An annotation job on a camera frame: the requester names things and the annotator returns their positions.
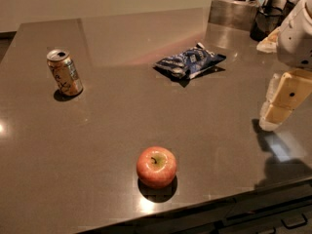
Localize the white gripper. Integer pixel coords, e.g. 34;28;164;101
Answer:
259;0;312;132

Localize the blue chip bag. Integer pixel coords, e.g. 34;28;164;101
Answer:
155;43;226;80

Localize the orange soda can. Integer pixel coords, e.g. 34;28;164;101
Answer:
47;49;83;97

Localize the black mesh cup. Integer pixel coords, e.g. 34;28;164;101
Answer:
250;6;283;42

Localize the stainless steel dispenser base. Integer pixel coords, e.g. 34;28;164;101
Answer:
208;0;257;31

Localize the red apple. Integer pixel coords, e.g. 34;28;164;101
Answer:
136;146;177;189

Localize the dark drawer front with handle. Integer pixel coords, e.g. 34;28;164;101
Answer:
218;196;312;234

